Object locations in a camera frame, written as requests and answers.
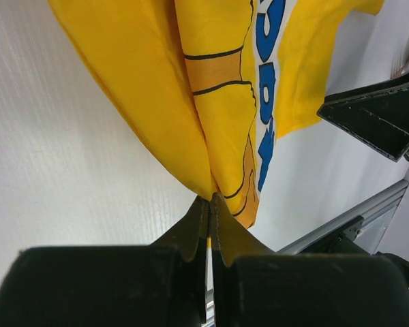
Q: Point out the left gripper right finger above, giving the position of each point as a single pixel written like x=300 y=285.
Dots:
x=229 y=239

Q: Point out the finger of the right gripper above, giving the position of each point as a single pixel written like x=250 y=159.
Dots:
x=376 y=115

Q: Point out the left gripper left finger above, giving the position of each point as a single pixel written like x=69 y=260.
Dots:
x=189 y=235

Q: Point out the yellow pikachu cloth placemat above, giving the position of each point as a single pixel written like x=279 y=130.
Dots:
x=209 y=86

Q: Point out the aluminium rail frame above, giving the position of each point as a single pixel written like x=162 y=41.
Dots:
x=360 y=215

